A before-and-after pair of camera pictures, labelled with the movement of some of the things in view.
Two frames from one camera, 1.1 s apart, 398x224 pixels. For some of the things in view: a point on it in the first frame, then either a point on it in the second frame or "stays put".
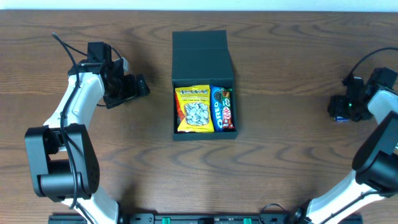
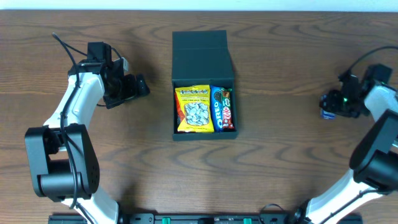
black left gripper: [131, 88] stays put
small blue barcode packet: [341, 119] -> [325, 114]
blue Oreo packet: [216, 107] stays put
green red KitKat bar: [227, 117] stays put
